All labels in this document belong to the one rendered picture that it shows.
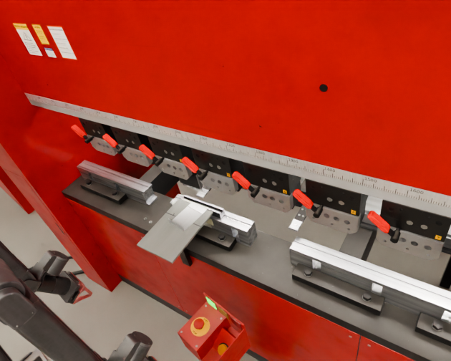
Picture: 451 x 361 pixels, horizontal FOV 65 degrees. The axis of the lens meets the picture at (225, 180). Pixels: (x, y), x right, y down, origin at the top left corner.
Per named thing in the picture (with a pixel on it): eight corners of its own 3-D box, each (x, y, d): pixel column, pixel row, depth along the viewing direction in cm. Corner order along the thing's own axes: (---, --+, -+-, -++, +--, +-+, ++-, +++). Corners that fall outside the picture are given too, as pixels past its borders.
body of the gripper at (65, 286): (66, 271, 122) (49, 266, 116) (81, 286, 116) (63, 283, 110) (56, 287, 121) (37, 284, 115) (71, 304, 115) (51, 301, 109)
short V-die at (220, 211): (182, 204, 151) (180, 199, 149) (186, 199, 153) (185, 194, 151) (220, 218, 141) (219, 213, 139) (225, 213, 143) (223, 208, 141)
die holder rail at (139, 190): (84, 179, 193) (76, 166, 187) (91, 172, 196) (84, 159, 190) (149, 206, 168) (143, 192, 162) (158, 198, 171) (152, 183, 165)
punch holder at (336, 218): (306, 219, 107) (304, 180, 96) (317, 200, 112) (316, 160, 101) (356, 236, 99) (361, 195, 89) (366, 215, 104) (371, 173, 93)
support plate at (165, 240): (137, 246, 136) (136, 244, 135) (179, 200, 150) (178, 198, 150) (172, 263, 127) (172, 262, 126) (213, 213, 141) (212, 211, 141)
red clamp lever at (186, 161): (180, 160, 116) (202, 179, 116) (188, 152, 118) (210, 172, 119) (179, 162, 118) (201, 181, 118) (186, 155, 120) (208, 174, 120)
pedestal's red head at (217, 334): (185, 346, 138) (172, 324, 126) (213, 315, 145) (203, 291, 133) (222, 382, 126) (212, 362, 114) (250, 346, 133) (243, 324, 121)
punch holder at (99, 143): (94, 149, 157) (76, 117, 146) (107, 138, 162) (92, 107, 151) (117, 157, 150) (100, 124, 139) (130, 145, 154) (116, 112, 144)
